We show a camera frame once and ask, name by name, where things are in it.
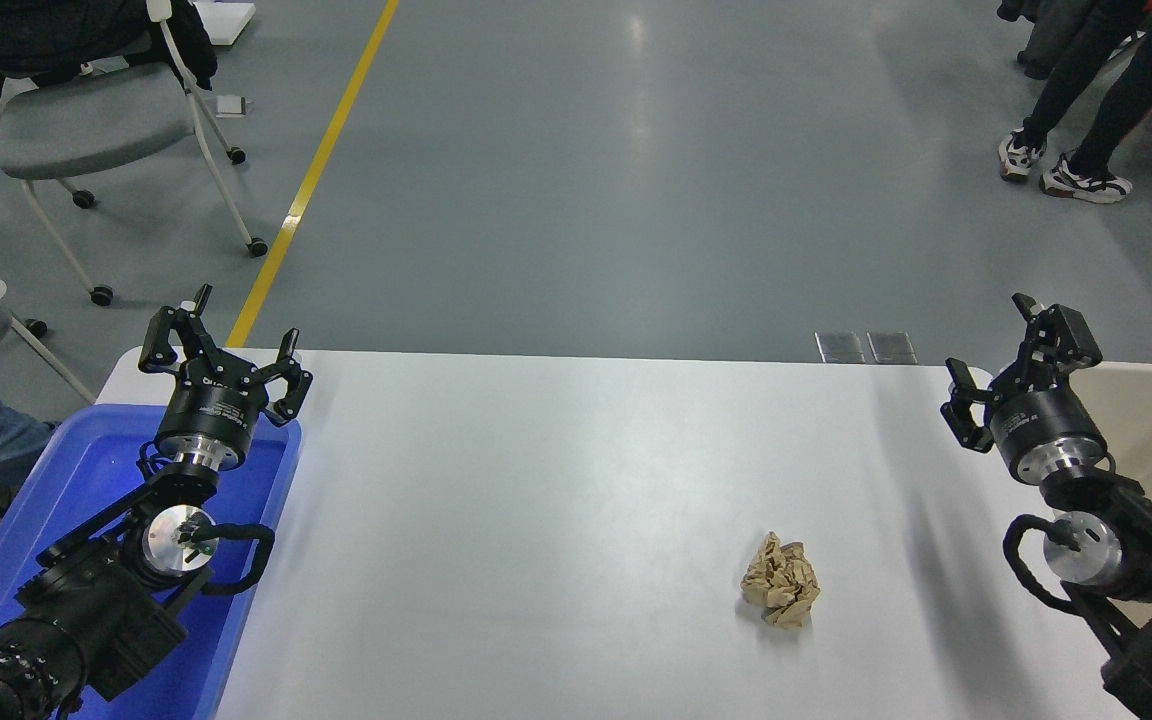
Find metal floor plate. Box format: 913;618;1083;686
815;331;866;364
867;331;918;364

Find white flat board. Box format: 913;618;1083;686
191;0;257;47

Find black jacket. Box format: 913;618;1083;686
0;0;218;93

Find person with white sneakers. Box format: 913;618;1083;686
998;0;1152;206

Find blue plastic tray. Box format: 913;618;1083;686
0;403;303;720

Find grey chair with white frame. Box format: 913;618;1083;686
0;0;269;307

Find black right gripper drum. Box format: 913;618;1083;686
990;374;1106;472

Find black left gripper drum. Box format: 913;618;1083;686
154;361;271;453

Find crumpled tan paper ball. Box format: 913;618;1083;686
741;532;822;631

